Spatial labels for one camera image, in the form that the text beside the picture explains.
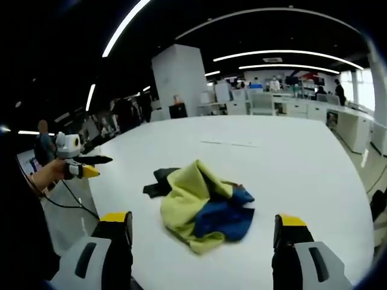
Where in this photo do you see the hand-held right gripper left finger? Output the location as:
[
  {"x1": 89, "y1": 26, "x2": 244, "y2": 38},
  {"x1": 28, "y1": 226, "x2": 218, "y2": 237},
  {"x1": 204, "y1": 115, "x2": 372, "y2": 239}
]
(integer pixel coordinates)
[{"x1": 50, "y1": 210, "x2": 134, "y2": 290}]

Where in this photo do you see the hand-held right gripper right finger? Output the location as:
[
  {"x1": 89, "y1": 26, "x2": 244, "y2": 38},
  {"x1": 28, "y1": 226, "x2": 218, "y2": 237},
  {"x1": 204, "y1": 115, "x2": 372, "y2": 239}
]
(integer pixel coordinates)
[{"x1": 271, "y1": 213, "x2": 353, "y2": 290}]

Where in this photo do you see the yellow blue black garment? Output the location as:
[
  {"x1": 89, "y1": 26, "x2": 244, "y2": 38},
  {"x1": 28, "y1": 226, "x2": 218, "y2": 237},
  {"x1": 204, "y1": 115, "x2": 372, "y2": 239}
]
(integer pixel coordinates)
[{"x1": 143, "y1": 159, "x2": 256, "y2": 256}]

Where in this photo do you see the person's left hand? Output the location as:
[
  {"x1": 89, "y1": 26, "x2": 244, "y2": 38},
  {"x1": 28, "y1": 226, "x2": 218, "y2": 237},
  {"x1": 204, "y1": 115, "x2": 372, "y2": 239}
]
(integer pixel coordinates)
[{"x1": 32, "y1": 158, "x2": 69, "y2": 192}]

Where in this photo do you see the short ceiling light strip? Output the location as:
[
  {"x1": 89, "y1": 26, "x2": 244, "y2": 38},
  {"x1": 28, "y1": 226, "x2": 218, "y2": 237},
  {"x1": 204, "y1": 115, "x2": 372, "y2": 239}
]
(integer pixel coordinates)
[{"x1": 85, "y1": 83, "x2": 97, "y2": 112}]

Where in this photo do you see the black cabinet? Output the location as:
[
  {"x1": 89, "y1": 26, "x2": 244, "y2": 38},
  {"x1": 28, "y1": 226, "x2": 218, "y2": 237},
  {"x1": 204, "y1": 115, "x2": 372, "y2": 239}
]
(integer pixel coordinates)
[{"x1": 168, "y1": 102, "x2": 189, "y2": 120}]

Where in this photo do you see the white square pillar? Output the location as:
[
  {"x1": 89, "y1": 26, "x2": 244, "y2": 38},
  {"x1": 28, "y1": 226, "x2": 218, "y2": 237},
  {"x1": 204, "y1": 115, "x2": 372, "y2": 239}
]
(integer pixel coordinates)
[{"x1": 151, "y1": 43, "x2": 208, "y2": 119}]

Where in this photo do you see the long ceiling light strip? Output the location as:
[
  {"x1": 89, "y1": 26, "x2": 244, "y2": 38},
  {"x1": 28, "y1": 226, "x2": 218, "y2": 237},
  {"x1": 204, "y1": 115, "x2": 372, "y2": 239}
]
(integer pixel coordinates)
[
  {"x1": 238, "y1": 63, "x2": 341, "y2": 75},
  {"x1": 212, "y1": 49, "x2": 365, "y2": 71},
  {"x1": 102, "y1": 0, "x2": 152, "y2": 59}
]

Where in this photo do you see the row of white desks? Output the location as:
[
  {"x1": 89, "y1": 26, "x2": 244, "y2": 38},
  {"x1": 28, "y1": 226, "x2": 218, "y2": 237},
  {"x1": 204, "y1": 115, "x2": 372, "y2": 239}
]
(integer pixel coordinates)
[{"x1": 197, "y1": 95, "x2": 377, "y2": 155}]

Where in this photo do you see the white mesh chair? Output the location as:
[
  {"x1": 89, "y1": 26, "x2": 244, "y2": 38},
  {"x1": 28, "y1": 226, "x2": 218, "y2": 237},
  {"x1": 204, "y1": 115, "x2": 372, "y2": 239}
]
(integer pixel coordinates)
[{"x1": 250, "y1": 91, "x2": 276, "y2": 116}]

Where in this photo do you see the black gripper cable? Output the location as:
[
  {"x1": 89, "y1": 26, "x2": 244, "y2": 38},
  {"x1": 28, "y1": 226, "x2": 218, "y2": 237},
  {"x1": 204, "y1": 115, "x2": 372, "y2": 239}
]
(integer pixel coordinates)
[{"x1": 59, "y1": 178, "x2": 101, "y2": 220}]

